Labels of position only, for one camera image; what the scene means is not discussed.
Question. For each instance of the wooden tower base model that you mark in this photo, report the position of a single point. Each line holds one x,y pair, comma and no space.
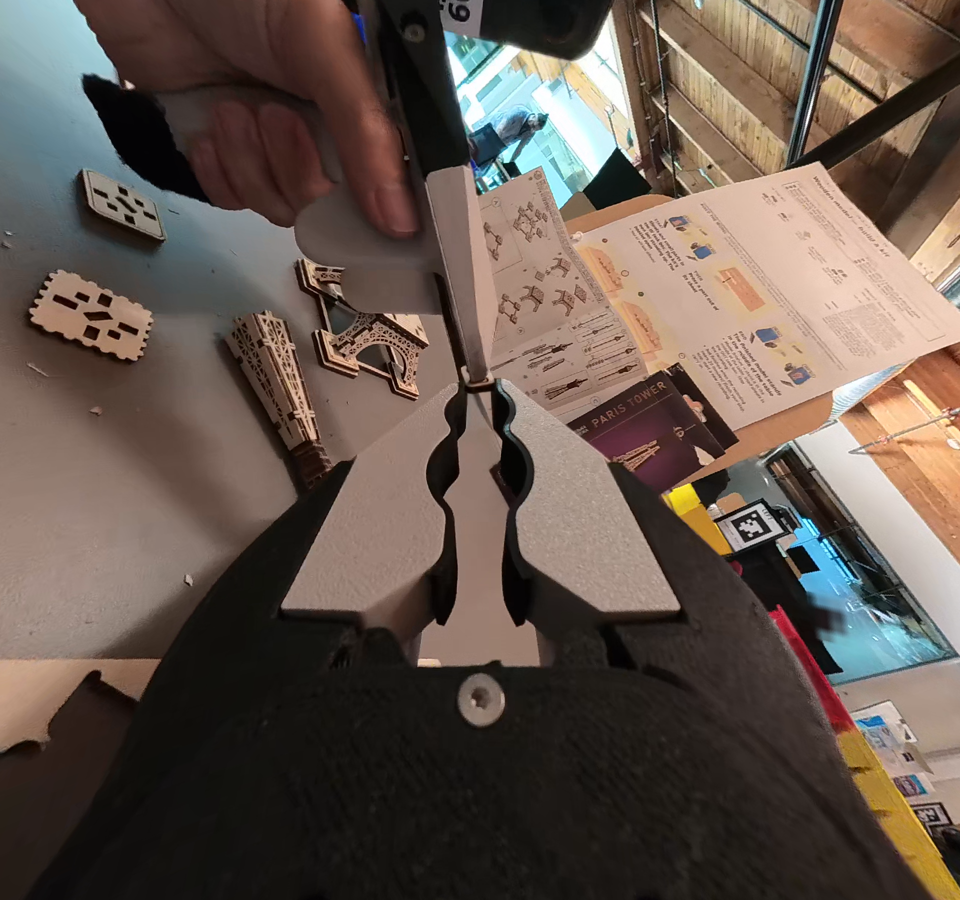
341,356

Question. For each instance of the black white fiducial tag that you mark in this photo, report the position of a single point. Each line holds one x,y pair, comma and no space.
750,526

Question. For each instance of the tiny wooden puzzle piece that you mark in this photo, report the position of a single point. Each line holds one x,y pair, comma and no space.
478,382

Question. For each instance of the small square wooden plate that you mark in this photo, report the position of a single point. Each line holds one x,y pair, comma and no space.
120,202
49,319

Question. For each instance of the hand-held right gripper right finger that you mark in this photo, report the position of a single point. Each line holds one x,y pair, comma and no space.
592,540

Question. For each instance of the colour printed instruction sheet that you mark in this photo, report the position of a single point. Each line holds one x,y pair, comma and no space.
787,277

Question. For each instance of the wooden tower spire model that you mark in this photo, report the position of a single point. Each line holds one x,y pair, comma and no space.
270,375

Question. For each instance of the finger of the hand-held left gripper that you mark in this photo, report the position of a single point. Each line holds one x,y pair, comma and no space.
457,240

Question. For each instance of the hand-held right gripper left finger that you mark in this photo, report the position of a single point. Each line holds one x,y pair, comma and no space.
367,540

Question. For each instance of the purple puzzle box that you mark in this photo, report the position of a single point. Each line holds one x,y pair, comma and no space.
645,427

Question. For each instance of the person's left hand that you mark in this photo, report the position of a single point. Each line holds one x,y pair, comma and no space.
225,15

